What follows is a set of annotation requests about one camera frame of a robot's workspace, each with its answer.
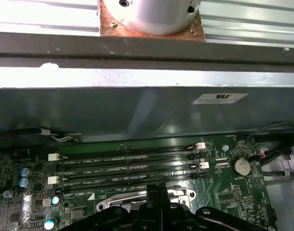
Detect blue capped capacitor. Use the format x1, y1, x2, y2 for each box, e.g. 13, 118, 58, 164
19, 167, 32, 179
18, 177, 32, 189

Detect silver coin battery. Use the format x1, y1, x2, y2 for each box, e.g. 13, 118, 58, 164
231, 156, 251, 178

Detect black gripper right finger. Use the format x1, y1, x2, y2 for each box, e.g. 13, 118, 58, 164
159, 183, 276, 231

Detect black cable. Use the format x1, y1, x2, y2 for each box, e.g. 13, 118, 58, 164
260, 141, 294, 167

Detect green motherboard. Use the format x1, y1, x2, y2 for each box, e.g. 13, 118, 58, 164
0, 136, 273, 231

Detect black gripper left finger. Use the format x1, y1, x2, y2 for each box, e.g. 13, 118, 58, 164
65, 184, 160, 231

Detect black red fan wire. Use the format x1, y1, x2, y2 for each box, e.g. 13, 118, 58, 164
247, 121, 294, 161

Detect CPU socket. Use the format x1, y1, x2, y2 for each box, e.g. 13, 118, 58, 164
95, 188, 197, 214

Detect black silver PC case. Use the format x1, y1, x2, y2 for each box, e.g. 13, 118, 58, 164
0, 30, 294, 145

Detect black RAM slot white clips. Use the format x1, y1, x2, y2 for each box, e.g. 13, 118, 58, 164
47, 142, 207, 162
47, 161, 211, 185

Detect square brown base plate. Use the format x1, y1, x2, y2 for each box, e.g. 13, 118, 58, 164
97, 0, 206, 43

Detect black white thin wire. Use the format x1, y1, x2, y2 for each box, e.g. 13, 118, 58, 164
0, 127, 81, 143

